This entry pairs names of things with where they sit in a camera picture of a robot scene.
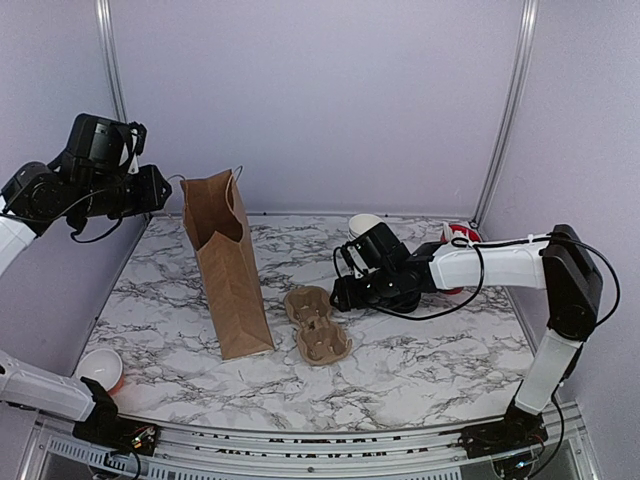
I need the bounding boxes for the stack of paper cups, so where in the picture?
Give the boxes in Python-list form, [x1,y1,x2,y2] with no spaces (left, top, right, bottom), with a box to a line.
[348,213,382,240]

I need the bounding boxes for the front aluminium rail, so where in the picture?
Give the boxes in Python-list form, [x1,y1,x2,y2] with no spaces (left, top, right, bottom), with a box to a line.
[15,403,602,479]

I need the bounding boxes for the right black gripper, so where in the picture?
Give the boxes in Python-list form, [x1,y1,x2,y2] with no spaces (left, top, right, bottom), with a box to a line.
[331,265,400,312]

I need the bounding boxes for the brown paper bag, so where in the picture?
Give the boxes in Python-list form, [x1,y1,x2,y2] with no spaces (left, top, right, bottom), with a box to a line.
[180,169,274,360]

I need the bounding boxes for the red cylindrical container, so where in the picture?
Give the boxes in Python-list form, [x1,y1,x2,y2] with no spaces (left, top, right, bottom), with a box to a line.
[442,223,481,296]

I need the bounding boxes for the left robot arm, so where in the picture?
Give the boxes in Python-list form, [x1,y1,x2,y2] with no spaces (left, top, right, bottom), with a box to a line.
[1,113,171,445]

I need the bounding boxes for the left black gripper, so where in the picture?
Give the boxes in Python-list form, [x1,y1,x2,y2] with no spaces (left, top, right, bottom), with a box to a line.
[72,162,172,218]

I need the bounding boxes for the right aluminium frame post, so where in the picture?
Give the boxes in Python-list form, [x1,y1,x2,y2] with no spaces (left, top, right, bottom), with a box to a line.
[471,0,540,227]

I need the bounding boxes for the left aluminium frame post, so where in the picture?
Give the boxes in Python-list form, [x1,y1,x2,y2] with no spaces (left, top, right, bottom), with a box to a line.
[95,0,151,221]

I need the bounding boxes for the orange white bowl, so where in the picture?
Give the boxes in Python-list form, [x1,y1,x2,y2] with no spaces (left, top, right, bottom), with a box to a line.
[75,348,124,394]

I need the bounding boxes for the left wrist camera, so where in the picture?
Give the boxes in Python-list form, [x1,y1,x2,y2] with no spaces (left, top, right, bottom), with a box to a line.
[117,122,147,175]

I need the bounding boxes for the white packets in container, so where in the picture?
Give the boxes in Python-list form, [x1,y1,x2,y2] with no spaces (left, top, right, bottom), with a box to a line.
[441,223,453,242]

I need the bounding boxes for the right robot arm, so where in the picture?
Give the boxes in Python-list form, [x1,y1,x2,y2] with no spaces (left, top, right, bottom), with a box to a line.
[330,222,605,458]

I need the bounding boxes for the cardboard cup carrier tray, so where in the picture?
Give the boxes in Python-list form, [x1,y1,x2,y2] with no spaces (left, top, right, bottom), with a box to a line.
[284,286,353,366]

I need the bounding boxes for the aluminium frame post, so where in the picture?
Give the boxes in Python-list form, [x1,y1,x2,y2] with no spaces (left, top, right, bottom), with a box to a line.
[95,0,151,221]
[471,0,540,227]

